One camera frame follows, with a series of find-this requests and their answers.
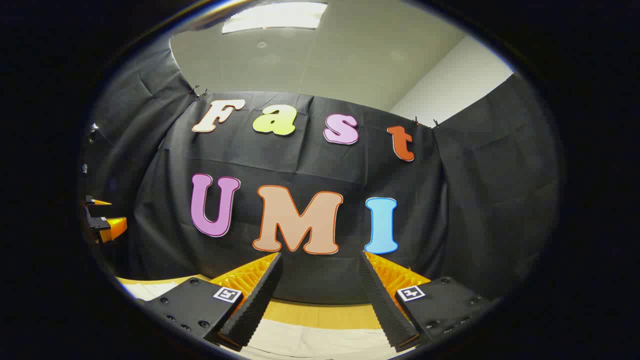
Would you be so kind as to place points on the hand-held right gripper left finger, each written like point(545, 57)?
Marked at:
point(257, 300)

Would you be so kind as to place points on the black backdrop cloth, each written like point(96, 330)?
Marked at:
point(300, 165)

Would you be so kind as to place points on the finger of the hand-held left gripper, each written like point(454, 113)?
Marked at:
point(100, 224)
point(92, 201)

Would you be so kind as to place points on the white jeans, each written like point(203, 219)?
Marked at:
point(320, 342)

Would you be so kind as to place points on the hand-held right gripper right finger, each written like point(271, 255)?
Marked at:
point(382, 305)

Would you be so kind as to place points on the rectangular ceiling light panel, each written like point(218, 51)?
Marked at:
point(272, 16)

